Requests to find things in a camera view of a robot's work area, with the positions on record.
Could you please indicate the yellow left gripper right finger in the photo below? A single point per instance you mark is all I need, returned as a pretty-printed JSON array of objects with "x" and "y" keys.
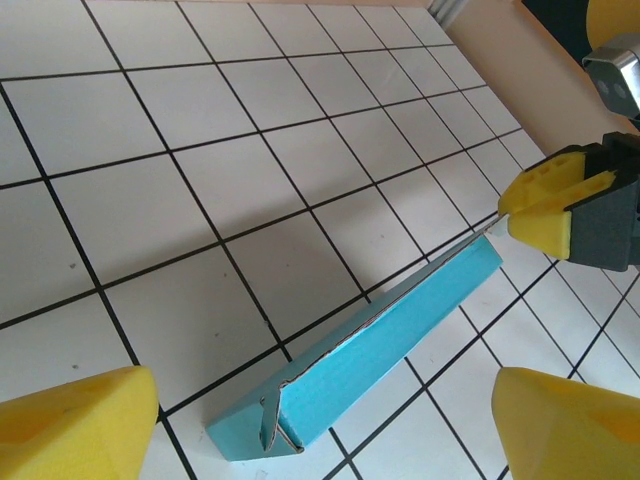
[{"x": 570, "y": 430}]

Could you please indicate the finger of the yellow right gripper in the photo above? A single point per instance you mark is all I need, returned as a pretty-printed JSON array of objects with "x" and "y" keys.
[
  {"x": 595, "y": 235},
  {"x": 545, "y": 185}
]

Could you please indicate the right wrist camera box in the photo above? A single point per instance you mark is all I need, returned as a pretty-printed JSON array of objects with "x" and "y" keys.
[{"x": 617, "y": 80}]

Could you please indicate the white and blue paper box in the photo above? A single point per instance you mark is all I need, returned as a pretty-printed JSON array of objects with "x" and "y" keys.
[{"x": 380, "y": 340}]

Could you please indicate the panel with oval and feather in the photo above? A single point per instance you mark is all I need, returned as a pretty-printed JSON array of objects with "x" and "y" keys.
[{"x": 615, "y": 20}]

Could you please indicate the aluminium corner post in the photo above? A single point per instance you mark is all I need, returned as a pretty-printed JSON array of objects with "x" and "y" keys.
[{"x": 447, "y": 7}]

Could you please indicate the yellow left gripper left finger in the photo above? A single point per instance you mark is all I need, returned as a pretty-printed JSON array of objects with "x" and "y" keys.
[{"x": 70, "y": 430}]

